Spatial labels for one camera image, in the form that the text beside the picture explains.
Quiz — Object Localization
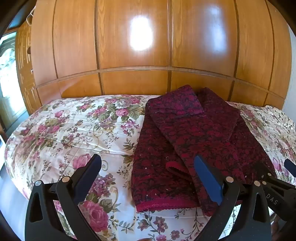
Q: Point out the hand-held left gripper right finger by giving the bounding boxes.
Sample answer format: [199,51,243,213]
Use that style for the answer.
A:
[194,155,271,241]

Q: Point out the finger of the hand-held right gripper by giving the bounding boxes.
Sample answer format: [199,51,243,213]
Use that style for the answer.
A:
[284,159,296,174]
[259,169,296,221]

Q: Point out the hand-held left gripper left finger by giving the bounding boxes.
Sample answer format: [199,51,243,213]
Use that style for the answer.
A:
[24,153,102,241]

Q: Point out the dark red floral sweater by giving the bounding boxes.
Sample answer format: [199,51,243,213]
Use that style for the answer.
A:
[132,85,278,217]

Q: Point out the floral bedspread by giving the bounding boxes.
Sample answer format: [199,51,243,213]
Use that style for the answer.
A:
[4,95,296,241]

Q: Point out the wooden wardrobe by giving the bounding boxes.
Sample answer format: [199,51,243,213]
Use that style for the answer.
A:
[30,0,292,110]

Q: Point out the carved wooden panel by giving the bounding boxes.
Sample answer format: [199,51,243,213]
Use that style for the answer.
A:
[15,23,42,112]

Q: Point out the window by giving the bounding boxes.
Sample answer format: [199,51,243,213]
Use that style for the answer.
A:
[0,32,26,130]

